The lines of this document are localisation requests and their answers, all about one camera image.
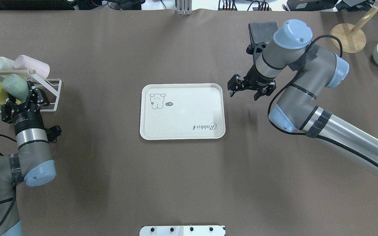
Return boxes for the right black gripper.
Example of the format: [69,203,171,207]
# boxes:
[227,75,276,101]

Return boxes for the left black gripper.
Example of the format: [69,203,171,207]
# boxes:
[1,82,50,135]

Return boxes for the green cup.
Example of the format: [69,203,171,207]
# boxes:
[2,74,30,102]

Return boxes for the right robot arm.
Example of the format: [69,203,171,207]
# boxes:
[227,19,378,178]

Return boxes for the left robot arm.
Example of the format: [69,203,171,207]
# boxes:
[0,81,61,236]

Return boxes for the pink cup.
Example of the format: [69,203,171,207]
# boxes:
[13,55,50,79]

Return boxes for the cream white cup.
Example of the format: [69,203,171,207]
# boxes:
[0,56,14,71]

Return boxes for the cream rabbit tray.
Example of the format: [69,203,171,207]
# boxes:
[139,83,226,140]

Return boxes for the wooden cup tree stand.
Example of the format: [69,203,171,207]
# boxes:
[330,0,378,53]

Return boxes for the folded grey cloth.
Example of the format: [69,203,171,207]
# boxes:
[248,21,279,45]

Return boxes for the white wire cup rack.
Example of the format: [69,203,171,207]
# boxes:
[0,69,62,112]

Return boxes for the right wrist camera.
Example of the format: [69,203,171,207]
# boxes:
[246,42,268,55]

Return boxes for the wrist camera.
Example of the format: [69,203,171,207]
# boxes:
[246,42,268,55]
[45,125,62,143]

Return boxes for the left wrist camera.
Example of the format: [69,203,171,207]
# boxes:
[45,125,62,143]

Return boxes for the aluminium frame post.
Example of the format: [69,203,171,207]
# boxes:
[175,0,192,15]

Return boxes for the white mount base plate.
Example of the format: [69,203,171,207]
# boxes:
[139,225,226,236]

